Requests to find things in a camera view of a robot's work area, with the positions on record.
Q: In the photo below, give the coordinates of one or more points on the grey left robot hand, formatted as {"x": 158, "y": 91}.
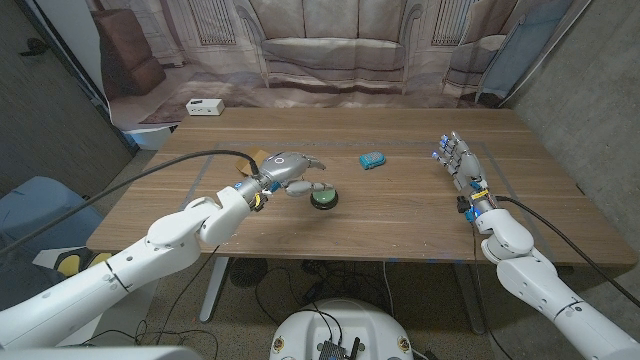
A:
{"x": 280, "y": 170}

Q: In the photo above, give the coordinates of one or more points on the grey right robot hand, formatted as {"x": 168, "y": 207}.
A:
{"x": 465, "y": 162}

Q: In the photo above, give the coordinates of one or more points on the green push button black base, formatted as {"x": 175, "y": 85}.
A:
{"x": 324, "y": 200}

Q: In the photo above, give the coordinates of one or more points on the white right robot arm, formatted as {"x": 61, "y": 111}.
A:
{"x": 540, "y": 280}

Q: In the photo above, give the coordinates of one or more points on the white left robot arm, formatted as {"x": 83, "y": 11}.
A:
{"x": 125, "y": 270}

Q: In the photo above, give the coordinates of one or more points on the blue toy telephone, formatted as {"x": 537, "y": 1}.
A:
{"x": 372, "y": 160}

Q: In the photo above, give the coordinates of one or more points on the white power box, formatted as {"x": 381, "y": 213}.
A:
{"x": 204, "y": 106}

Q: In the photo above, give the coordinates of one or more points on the black round grille disc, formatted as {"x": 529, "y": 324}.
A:
{"x": 248, "y": 272}

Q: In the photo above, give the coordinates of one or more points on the printed living room backdrop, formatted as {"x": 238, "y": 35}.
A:
{"x": 330, "y": 55}

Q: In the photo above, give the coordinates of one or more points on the white table leg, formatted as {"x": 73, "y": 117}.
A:
{"x": 214, "y": 290}

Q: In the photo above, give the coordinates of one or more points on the grey table leg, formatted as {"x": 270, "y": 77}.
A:
{"x": 470, "y": 300}

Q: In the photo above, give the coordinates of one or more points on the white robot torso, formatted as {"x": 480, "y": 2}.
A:
{"x": 310, "y": 325}

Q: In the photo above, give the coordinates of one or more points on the black electronics module on torso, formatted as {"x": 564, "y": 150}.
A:
{"x": 332, "y": 350}

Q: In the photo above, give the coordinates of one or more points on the black yellow shoe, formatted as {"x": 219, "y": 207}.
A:
{"x": 75, "y": 261}

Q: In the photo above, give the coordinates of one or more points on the blue upholstered seat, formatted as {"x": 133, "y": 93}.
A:
{"x": 45, "y": 210}

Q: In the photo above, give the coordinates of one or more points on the person's leg in jeans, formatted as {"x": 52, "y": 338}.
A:
{"x": 25, "y": 280}

